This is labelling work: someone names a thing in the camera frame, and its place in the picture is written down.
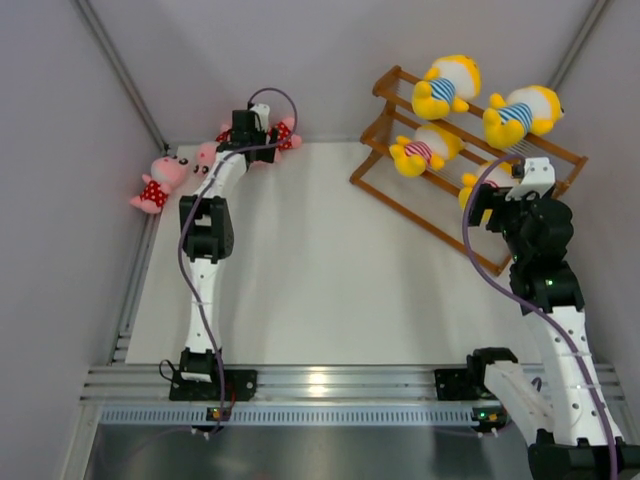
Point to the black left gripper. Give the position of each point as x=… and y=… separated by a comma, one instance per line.
x=266, y=151

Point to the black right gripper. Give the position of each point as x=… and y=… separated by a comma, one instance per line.
x=488, y=197

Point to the pink plush red dotted dress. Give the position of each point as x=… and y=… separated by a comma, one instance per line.
x=286, y=137

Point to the yellow plush red stripes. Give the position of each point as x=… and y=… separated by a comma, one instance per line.
x=500, y=177
x=431, y=146

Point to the yellow plush blue stripes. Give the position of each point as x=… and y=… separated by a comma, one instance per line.
x=447, y=87
x=533, y=109

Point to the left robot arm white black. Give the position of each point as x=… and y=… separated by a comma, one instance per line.
x=207, y=236

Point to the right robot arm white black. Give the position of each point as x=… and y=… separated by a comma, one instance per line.
x=569, y=431

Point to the brown wooden shelf rack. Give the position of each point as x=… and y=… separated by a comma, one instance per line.
x=431, y=203

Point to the pink plush upside down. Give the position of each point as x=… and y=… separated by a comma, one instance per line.
x=167, y=173

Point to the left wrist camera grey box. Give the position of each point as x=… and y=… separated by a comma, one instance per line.
x=261, y=112

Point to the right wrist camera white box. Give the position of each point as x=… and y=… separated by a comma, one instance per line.
x=538, y=177

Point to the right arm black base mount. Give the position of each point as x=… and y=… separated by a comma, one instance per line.
x=459, y=384

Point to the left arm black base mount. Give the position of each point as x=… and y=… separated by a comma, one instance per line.
x=240, y=384

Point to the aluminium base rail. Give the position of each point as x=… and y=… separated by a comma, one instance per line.
x=276, y=383

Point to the grey slotted cable duct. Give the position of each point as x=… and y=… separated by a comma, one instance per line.
x=280, y=415

